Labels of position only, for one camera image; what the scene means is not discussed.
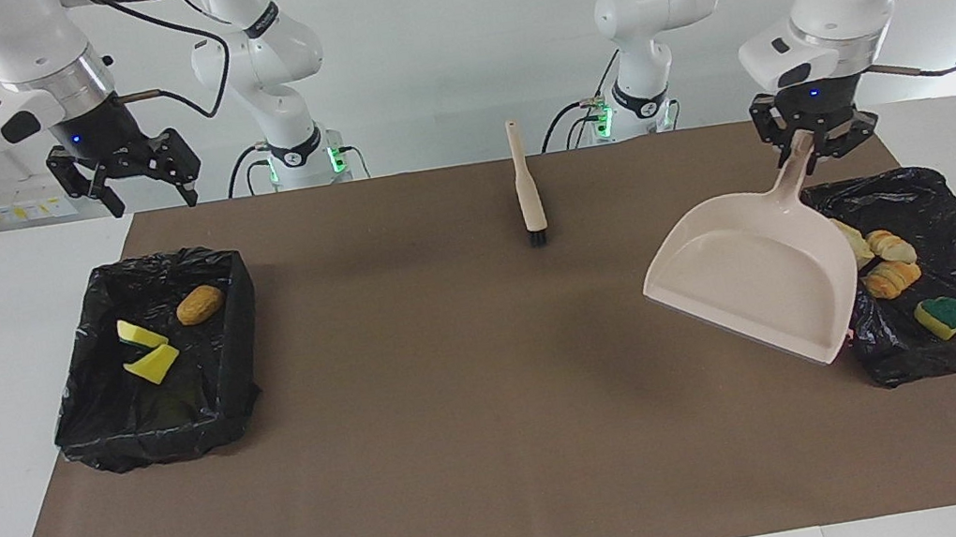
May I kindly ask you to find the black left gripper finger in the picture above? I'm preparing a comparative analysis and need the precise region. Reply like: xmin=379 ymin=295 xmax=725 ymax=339
xmin=758 ymin=121 xmax=804 ymax=172
xmin=806 ymin=116 xmax=886 ymax=174

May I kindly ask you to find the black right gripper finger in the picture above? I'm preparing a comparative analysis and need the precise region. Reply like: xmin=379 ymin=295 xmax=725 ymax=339
xmin=164 ymin=127 xmax=207 ymax=210
xmin=85 ymin=171 xmax=128 ymax=223

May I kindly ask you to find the pale yellow bread chunk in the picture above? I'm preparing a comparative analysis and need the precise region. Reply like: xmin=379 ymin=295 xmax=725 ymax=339
xmin=866 ymin=224 xmax=919 ymax=270
xmin=829 ymin=213 xmax=877 ymax=274

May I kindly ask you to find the brown bread roll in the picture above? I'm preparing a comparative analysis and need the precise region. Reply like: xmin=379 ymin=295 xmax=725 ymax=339
xmin=172 ymin=282 xmax=229 ymax=328

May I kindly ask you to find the curved yellow sponge piece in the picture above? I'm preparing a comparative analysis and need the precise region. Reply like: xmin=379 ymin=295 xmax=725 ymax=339
xmin=114 ymin=312 xmax=171 ymax=353

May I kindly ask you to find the beige plastic dustpan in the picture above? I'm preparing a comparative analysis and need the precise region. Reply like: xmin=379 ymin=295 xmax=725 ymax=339
xmin=622 ymin=122 xmax=874 ymax=392

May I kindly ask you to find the orange striped bread piece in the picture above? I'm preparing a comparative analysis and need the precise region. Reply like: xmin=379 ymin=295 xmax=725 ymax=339
xmin=859 ymin=257 xmax=926 ymax=305

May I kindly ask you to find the notched yellow sponge piece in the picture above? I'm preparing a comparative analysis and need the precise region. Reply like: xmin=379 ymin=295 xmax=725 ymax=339
xmin=120 ymin=341 xmax=185 ymax=390

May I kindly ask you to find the green and yellow sponge piece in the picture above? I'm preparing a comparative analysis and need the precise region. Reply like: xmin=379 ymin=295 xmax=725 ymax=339
xmin=911 ymin=293 xmax=956 ymax=346

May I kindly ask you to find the beige hand brush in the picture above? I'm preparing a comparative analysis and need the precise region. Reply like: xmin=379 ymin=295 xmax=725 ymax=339
xmin=504 ymin=116 xmax=552 ymax=250

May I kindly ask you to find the open bin with black bag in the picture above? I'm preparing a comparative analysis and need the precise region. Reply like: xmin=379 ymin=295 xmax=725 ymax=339
xmin=28 ymin=238 xmax=279 ymax=483

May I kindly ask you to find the brown paper table mat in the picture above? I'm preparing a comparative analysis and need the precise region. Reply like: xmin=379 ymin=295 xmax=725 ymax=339
xmin=0 ymin=90 xmax=956 ymax=537

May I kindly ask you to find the black right base cable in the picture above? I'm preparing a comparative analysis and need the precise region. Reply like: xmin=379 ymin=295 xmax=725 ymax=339
xmin=220 ymin=142 xmax=280 ymax=201

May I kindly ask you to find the black base cable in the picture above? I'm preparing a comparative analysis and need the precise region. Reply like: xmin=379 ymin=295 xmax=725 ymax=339
xmin=529 ymin=48 xmax=636 ymax=155
xmin=220 ymin=142 xmax=280 ymax=201

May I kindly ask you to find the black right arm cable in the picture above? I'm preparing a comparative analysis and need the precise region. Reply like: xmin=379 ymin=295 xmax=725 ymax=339
xmin=80 ymin=0 xmax=240 ymax=136

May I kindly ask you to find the white wall socket strip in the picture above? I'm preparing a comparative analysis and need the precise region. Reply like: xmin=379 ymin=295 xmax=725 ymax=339
xmin=0 ymin=170 xmax=81 ymax=227

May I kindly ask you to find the black left base cable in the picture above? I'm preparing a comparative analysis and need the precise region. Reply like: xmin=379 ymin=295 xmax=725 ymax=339
xmin=529 ymin=48 xmax=636 ymax=155

